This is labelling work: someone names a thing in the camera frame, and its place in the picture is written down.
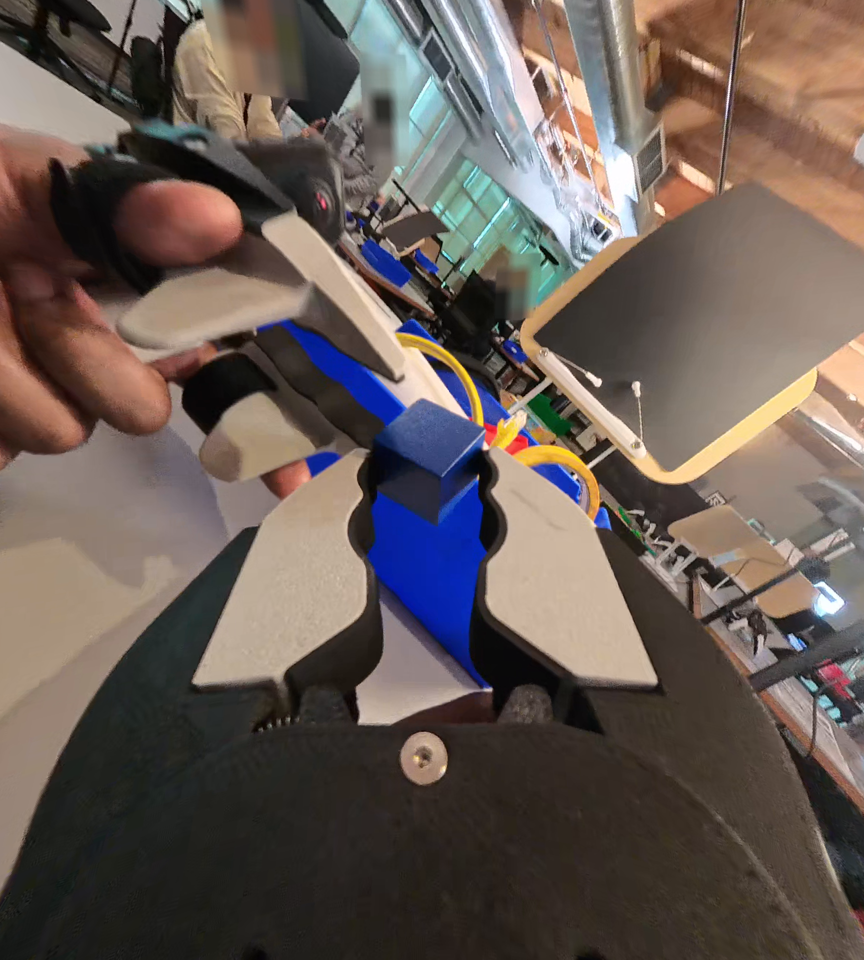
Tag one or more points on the black hanging rod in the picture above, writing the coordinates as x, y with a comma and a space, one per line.
730, 97

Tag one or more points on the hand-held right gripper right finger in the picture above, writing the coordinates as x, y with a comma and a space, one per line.
559, 592

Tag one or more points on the large blue storage bin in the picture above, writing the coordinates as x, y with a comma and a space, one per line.
432, 585

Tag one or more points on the blue wooden cube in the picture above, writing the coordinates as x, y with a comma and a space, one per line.
424, 450

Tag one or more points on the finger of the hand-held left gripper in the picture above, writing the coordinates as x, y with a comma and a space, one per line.
312, 390
334, 285

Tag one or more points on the green bin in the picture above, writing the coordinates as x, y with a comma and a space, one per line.
548, 412

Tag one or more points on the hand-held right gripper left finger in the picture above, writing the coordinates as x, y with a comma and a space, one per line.
297, 592

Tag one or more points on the yellow plastic toy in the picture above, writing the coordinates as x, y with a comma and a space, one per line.
508, 431

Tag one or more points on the person's left hand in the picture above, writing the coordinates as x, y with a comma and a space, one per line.
19, 352

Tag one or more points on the pale hanging panel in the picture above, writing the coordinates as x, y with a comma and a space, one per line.
732, 540

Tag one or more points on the black wood-edged hanging panel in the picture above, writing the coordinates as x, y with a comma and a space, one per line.
702, 330

